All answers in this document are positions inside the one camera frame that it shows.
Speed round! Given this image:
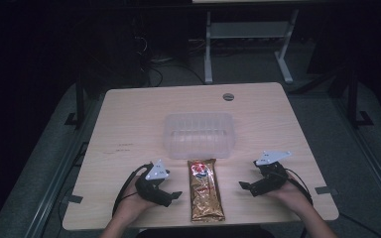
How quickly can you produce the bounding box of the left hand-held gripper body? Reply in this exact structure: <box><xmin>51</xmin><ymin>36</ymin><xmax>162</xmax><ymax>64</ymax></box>
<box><xmin>134</xmin><ymin>159</ymin><xmax>172</xmax><ymax>203</ymax></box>

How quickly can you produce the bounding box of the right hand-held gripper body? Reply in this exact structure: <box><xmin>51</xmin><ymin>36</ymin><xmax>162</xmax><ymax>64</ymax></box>
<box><xmin>252</xmin><ymin>150</ymin><xmax>294</xmax><ymax>196</ymax></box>

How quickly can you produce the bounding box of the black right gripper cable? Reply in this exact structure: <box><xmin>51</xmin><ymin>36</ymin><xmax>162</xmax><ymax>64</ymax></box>
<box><xmin>284</xmin><ymin>168</ymin><xmax>314</xmax><ymax>206</ymax></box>

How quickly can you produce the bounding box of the person's left hand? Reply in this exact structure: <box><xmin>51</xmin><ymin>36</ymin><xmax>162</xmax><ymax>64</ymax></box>
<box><xmin>113</xmin><ymin>177</ymin><xmax>161</xmax><ymax>220</ymax></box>

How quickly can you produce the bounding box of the floor cables bundle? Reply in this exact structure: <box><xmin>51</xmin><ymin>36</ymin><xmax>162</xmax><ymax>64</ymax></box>
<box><xmin>134</xmin><ymin>33</ymin><xmax>206</xmax><ymax>87</ymax></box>

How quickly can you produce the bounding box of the person's right hand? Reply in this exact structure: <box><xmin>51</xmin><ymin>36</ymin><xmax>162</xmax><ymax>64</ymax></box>
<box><xmin>266</xmin><ymin>172</ymin><xmax>313</xmax><ymax>217</ymax></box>

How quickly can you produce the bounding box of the black metal stand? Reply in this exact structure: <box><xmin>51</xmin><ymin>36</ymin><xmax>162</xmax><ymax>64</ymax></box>
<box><xmin>345</xmin><ymin>67</ymin><xmax>375</xmax><ymax>129</ymax></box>
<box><xmin>63</xmin><ymin>81</ymin><xmax>87</xmax><ymax>130</ymax></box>

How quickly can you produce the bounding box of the golden snack packet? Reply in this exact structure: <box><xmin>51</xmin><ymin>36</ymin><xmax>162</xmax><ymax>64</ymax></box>
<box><xmin>187</xmin><ymin>158</ymin><xmax>226</xmax><ymax>223</ymax></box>

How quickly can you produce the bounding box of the grey tape strip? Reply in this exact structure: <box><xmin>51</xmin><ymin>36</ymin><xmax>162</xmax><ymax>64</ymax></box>
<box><xmin>314</xmin><ymin>185</ymin><xmax>339</xmax><ymax>196</ymax></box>
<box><xmin>61</xmin><ymin>193</ymin><xmax>84</xmax><ymax>204</ymax></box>

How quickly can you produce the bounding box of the white desk frame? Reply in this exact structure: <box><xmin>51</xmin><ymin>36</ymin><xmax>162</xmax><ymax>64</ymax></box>
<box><xmin>203</xmin><ymin>9</ymin><xmax>301</xmax><ymax>85</ymax></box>

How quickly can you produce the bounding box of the clear plastic container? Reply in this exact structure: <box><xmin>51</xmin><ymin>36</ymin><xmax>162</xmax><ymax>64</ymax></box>
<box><xmin>162</xmin><ymin>112</ymin><xmax>237</xmax><ymax>161</ymax></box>

